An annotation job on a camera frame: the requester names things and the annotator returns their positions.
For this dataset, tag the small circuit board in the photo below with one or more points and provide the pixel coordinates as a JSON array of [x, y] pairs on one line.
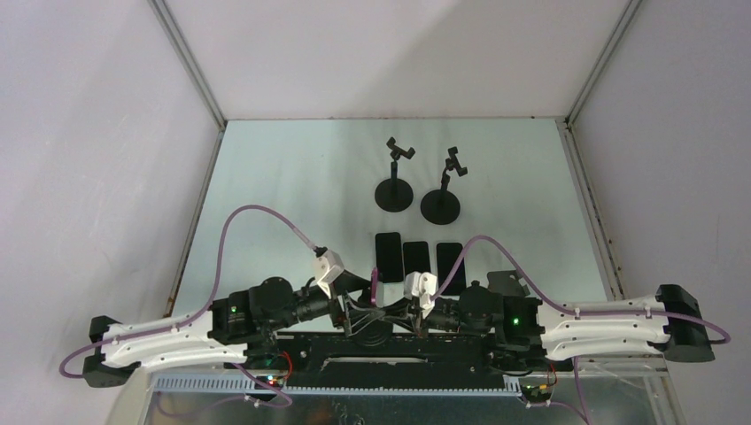
[[537, 395], [269, 382]]

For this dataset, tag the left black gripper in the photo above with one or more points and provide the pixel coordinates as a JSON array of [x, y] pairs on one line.
[[345, 287]]

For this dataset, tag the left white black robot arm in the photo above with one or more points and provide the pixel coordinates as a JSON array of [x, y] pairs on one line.
[[238, 329]]

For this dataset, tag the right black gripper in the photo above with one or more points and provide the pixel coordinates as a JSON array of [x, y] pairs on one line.
[[409, 315]]

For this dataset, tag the right small circuit board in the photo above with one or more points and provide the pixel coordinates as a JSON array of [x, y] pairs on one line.
[[537, 395]]

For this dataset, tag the black front mounting rail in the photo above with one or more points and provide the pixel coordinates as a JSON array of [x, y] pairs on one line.
[[332, 361]]

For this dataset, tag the left small circuit board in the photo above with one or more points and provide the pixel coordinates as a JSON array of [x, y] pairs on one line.
[[269, 382]]

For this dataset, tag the brown base phone stand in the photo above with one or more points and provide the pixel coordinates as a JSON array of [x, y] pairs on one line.
[[507, 284]]

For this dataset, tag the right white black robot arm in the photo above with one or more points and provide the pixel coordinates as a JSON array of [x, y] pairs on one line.
[[669, 323]]

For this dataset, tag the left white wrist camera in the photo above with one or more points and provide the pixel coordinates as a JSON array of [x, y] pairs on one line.
[[327, 266]]

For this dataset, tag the teal blue phone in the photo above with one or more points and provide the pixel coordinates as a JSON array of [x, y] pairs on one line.
[[389, 257]]

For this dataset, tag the black phone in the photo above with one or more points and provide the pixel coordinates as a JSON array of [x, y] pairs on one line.
[[416, 257], [447, 254]]

